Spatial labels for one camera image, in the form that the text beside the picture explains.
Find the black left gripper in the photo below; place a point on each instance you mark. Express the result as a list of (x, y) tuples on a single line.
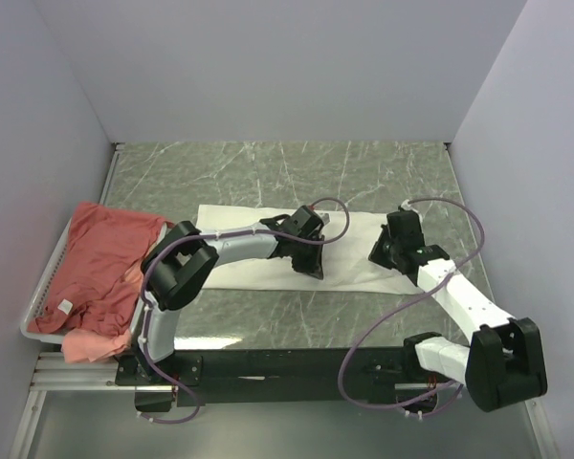
[(314, 266)]

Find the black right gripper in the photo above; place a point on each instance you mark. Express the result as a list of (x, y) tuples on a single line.
[(376, 255)]

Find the white t-shirt red print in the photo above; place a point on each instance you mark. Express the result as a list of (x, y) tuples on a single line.
[(345, 263)]

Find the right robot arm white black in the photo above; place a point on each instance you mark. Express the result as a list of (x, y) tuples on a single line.
[(502, 363)]

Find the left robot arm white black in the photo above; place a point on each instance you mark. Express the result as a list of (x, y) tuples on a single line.
[(182, 262)]

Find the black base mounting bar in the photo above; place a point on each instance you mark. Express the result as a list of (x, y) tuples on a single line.
[(374, 375)]

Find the red t-shirt in tray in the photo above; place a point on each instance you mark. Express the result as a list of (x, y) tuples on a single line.
[(96, 286)]

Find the pink t-shirt in tray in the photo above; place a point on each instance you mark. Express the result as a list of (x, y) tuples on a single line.
[(87, 346)]

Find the white plastic tray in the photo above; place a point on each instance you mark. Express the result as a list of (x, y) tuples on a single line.
[(40, 295)]

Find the aluminium frame rail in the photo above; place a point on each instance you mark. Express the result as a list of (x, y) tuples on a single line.
[(53, 374)]

